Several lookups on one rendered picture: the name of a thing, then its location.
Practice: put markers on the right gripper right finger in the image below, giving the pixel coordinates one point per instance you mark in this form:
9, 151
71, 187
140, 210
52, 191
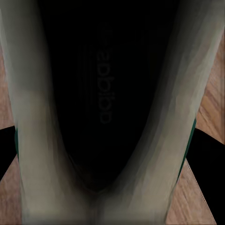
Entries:
206, 157

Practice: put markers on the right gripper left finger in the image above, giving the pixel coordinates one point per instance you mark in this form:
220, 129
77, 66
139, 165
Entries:
7, 149

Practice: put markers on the gym shoe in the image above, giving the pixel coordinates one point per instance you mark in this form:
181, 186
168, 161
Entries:
104, 97

